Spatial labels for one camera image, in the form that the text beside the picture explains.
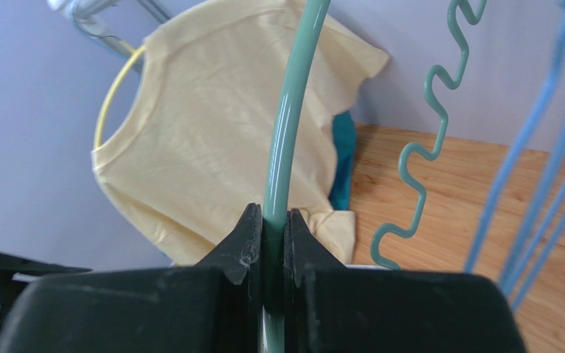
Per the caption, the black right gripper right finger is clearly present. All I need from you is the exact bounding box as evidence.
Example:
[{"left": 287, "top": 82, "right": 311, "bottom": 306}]
[{"left": 283, "top": 210, "right": 527, "bottom": 352}]

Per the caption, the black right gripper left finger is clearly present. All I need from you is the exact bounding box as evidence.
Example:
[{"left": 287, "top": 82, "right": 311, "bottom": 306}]
[{"left": 0, "top": 204, "right": 263, "bottom": 352}]

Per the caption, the green plastic hanger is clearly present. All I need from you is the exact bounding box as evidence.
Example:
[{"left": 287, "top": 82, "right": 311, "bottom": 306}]
[{"left": 260, "top": 1, "right": 486, "bottom": 352}]

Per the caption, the teal garment on hanger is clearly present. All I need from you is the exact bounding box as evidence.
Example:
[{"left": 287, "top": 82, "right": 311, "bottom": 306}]
[{"left": 329, "top": 111, "right": 357, "bottom": 210}]

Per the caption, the cream yellow t-shirt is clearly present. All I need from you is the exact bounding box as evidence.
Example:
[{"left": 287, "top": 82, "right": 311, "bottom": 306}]
[{"left": 93, "top": 1, "right": 390, "bottom": 265}]

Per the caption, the yellow plastic hanger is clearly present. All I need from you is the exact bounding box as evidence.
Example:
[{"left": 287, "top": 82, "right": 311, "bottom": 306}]
[{"left": 93, "top": 44, "right": 146, "bottom": 151}]

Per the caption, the blue wire hanger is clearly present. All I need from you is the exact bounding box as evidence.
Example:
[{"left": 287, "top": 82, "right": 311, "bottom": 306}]
[{"left": 463, "top": 0, "right": 565, "bottom": 312}]

